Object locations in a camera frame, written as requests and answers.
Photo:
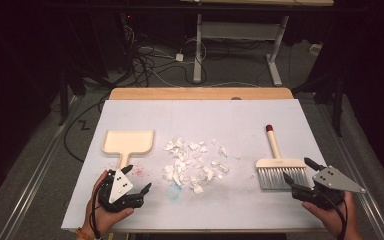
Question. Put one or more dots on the small white box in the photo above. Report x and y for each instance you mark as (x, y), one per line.
(315, 49)

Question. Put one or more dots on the wooden table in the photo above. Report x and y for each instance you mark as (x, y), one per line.
(180, 93)

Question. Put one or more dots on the person's right hand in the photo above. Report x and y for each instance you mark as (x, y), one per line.
(335, 218)

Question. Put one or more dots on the white power adapter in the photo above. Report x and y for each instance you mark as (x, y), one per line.
(179, 57)

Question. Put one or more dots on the white metal desk frame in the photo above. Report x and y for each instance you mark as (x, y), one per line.
(198, 50)

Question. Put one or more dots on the white board table cover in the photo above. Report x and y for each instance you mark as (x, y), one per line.
(213, 116)

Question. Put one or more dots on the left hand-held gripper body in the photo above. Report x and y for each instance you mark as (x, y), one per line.
(121, 186)

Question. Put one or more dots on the dark round table grommet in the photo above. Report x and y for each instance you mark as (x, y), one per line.
(236, 98)

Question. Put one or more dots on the metal floor rail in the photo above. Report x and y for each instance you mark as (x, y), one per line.
(36, 181)
(376, 216)

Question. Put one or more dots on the cream brush with red tip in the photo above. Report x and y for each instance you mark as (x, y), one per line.
(280, 163)

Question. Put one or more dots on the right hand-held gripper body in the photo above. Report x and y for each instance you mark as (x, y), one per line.
(333, 180)

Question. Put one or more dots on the pile of white paper scraps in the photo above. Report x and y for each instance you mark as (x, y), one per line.
(180, 165)

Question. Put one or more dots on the person's left hand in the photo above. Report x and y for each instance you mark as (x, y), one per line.
(103, 218)

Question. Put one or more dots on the cream plastic dustpan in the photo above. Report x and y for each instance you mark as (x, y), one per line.
(128, 141)

